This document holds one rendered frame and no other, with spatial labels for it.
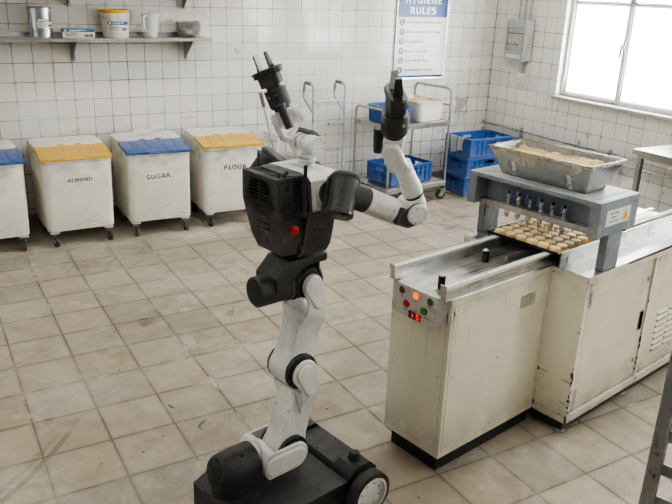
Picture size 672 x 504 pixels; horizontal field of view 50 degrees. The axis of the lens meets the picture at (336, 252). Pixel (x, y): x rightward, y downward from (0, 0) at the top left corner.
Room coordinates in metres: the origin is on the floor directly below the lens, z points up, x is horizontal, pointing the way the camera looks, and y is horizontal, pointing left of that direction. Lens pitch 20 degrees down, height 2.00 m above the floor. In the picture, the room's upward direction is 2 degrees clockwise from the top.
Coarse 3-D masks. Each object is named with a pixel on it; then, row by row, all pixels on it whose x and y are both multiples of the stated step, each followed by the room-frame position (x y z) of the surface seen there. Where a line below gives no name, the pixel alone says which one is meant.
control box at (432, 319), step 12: (396, 288) 2.86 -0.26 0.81; (408, 288) 2.80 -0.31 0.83; (420, 288) 2.79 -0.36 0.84; (396, 300) 2.85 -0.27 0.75; (408, 300) 2.80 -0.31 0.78; (420, 300) 2.75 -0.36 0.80; (432, 300) 2.70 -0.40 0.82; (408, 312) 2.80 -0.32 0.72; (432, 312) 2.70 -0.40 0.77; (432, 324) 2.69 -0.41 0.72
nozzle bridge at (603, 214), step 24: (480, 168) 3.55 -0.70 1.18; (480, 192) 3.50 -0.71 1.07; (552, 192) 3.16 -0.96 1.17; (576, 192) 3.15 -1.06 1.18; (600, 192) 3.16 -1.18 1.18; (624, 192) 3.18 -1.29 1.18; (480, 216) 3.57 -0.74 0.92; (528, 216) 3.28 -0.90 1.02; (552, 216) 3.20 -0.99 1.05; (576, 216) 3.15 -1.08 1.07; (600, 216) 2.98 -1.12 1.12; (624, 216) 3.11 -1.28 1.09; (600, 240) 3.07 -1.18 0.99; (600, 264) 3.05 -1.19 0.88
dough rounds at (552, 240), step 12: (504, 228) 3.40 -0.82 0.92; (516, 228) 3.43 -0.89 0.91; (528, 228) 3.40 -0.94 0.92; (540, 228) 3.41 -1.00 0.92; (552, 228) 3.42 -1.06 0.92; (528, 240) 3.23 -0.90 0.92; (540, 240) 3.25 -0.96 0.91; (552, 240) 3.23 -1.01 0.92; (564, 240) 3.28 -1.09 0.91; (576, 240) 3.25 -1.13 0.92; (588, 240) 3.30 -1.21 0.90
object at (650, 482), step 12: (660, 408) 1.43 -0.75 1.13; (660, 420) 1.43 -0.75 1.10; (660, 432) 1.43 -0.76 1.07; (660, 444) 1.42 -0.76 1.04; (648, 456) 1.44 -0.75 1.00; (660, 456) 1.42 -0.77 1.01; (648, 468) 1.43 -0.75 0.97; (660, 468) 1.42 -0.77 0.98; (648, 480) 1.43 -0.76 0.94; (648, 492) 1.43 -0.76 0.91
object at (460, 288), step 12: (660, 216) 3.79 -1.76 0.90; (516, 264) 2.95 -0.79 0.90; (528, 264) 3.01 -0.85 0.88; (540, 264) 3.07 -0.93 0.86; (480, 276) 2.79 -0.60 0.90; (492, 276) 2.84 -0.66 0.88; (504, 276) 2.90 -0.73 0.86; (516, 276) 2.96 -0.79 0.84; (444, 288) 2.65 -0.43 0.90; (456, 288) 2.69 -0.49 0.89; (468, 288) 2.74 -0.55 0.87; (480, 288) 2.79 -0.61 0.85; (444, 300) 2.66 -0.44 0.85
